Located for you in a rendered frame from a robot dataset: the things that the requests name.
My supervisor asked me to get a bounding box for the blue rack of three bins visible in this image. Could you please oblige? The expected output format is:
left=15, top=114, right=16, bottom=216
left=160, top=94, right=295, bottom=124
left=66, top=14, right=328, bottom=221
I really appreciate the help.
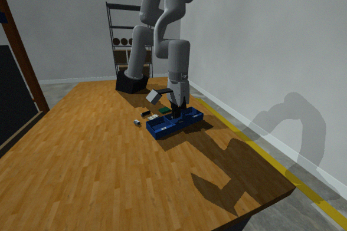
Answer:
left=146, top=107, right=204, bottom=140

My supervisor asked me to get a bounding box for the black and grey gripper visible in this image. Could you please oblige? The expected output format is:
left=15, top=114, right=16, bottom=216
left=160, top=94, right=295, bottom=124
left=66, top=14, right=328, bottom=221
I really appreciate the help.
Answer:
left=166, top=79, right=189, bottom=119

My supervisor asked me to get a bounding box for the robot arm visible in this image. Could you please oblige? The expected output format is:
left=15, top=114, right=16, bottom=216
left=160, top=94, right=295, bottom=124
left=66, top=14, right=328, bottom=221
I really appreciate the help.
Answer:
left=125, top=0, right=193, bottom=105

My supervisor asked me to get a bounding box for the white domino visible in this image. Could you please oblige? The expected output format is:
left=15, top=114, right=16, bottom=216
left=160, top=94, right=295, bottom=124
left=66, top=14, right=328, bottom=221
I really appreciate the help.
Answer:
left=148, top=114, right=159, bottom=120

